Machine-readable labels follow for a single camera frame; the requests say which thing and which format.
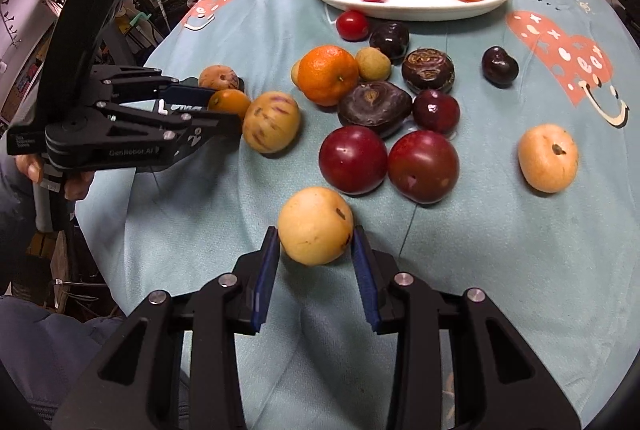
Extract heart-shaped dark cherry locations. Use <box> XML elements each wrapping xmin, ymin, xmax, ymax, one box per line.
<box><xmin>481</xmin><ymin>46</ymin><xmax>519</xmax><ymax>87</ymax></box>

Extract person's left forearm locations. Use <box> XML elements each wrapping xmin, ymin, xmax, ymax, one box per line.
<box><xmin>0</xmin><ymin>157</ymin><xmax>38</xmax><ymax>235</ymax></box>

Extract dark red cherry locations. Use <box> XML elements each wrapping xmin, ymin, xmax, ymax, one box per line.
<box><xmin>412</xmin><ymin>88</ymin><xmax>461</xmax><ymax>134</ymax></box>

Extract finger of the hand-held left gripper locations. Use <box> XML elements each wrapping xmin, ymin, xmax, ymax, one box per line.
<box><xmin>90</xmin><ymin>64</ymin><xmax>246</xmax><ymax>111</ymax></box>
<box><xmin>75</xmin><ymin>102</ymin><xmax>243</xmax><ymax>161</ymax></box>

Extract person's left hand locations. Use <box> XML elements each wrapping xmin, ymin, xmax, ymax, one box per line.
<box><xmin>14</xmin><ymin>154</ymin><xmax>95</xmax><ymax>203</ymax></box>

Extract dark purple plum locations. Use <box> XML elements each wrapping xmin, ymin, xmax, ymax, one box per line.
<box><xmin>369</xmin><ymin>22</ymin><xmax>411</xmax><ymax>60</ymax></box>

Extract brown spotted fruit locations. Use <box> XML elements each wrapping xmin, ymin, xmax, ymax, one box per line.
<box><xmin>198</xmin><ymin>65</ymin><xmax>239</xmax><ymax>91</ymax></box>

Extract light blue printed tablecloth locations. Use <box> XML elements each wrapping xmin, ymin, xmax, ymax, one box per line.
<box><xmin>75</xmin><ymin>0</ymin><xmax>640</xmax><ymax>430</ymax></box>

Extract dark object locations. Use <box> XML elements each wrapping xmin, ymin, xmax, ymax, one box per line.
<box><xmin>612</xmin><ymin>0</ymin><xmax>640</xmax><ymax>40</ymax></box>

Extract blue-grey clothing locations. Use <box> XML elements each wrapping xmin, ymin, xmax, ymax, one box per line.
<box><xmin>0</xmin><ymin>295</ymin><xmax>126</xmax><ymax>430</ymax></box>

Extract pale yellow round fruit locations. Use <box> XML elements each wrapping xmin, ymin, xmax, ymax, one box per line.
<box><xmin>517</xmin><ymin>124</ymin><xmax>580</xmax><ymax>194</ymax></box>
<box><xmin>277</xmin><ymin>187</ymin><xmax>355</xmax><ymax>267</ymax></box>

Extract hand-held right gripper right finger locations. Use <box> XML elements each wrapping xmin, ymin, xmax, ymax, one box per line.
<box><xmin>350</xmin><ymin>227</ymin><xmax>586</xmax><ymax>430</ymax></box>

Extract striped pepino melon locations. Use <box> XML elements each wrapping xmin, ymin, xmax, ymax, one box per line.
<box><xmin>242</xmin><ymin>91</ymin><xmax>301</xmax><ymax>155</ymax></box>

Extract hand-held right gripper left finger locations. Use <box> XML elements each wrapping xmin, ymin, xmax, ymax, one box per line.
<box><xmin>50</xmin><ymin>226</ymin><xmax>281</xmax><ymax>430</ymax></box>

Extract red plum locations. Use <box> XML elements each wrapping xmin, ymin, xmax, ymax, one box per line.
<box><xmin>387</xmin><ymin>130</ymin><xmax>460</xmax><ymax>204</ymax></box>
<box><xmin>318</xmin><ymin>125</ymin><xmax>389</xmax><ymax>196</ymax></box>

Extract orange cherry tomato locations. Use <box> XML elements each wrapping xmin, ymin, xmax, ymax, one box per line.
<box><xmin>207</xmin><ymin>89</ymin><xmax>252</xmax><ymax>121</ymax></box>

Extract large orange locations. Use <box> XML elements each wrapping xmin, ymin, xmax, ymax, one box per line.
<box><xmin>298</xmin><ymin>44</ymin><xmax>360</xmax><ymax>106</ymax></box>

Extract dark water chestnut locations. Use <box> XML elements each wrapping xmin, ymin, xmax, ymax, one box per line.
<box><xmin>337</xmin><ymin>81</ymin><xmax>414</xmax><ymax>137</ymax></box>
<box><xmin>401</xmin><ymin>48</ymin><xmax>456</xmax><ymax>94</ymax></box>

